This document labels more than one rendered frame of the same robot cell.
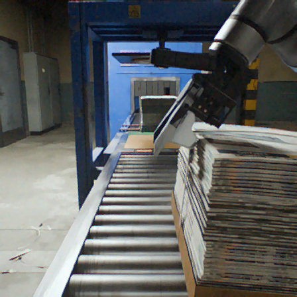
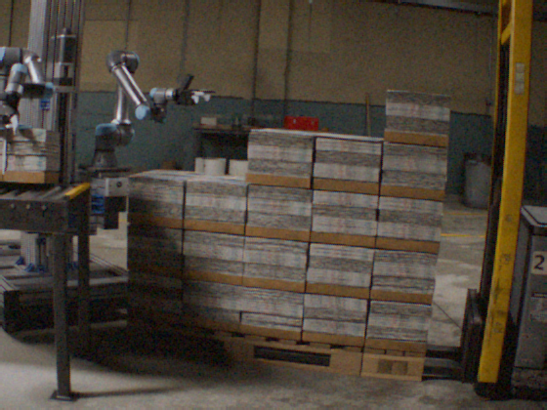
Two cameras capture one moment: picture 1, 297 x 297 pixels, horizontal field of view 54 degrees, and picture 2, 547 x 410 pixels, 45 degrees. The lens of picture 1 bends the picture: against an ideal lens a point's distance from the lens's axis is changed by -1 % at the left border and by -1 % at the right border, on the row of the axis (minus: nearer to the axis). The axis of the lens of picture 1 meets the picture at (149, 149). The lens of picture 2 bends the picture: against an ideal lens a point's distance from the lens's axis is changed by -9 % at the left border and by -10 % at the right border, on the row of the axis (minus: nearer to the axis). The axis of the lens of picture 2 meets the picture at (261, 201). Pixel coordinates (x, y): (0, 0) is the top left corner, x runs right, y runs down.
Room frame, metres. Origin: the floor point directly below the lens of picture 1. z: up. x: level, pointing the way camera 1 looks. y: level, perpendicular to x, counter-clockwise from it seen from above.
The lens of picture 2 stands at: (-0.39, 2.76, 1.18)
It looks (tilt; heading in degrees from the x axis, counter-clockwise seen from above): 7 degrees down; 267
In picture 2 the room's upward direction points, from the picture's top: 3 degrees clockwise
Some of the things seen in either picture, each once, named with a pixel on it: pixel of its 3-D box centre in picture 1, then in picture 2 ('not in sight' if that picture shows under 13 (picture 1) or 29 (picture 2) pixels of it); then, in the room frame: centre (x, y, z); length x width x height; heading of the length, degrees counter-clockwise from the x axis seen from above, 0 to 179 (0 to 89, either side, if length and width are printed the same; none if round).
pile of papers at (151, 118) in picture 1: (158, 112); not in sight; (2.44, -0.07, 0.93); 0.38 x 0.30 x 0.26; 0
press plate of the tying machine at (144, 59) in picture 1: (162, 59); not in sight; (1.87, -0.08, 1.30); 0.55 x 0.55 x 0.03; 0
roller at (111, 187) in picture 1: (171, 191); not in sight; (0.99, -0.08, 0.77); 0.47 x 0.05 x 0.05; 90
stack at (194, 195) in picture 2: not in sight; (253, 268); (-0.56, -0.59, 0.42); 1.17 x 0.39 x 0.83; 163
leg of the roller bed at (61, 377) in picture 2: not in sight; (61, 317); (0.21, 0.17, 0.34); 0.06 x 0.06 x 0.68; 0
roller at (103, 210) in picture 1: (176, 214); not in sight; (0.79, -0.08, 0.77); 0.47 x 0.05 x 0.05; 90
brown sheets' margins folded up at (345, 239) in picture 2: not in sight; (253, 271); (-0.56, -0.59, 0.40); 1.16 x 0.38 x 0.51; 163
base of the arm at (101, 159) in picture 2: not in sight; (104, 157); (0.25, -1.07, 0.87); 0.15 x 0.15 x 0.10
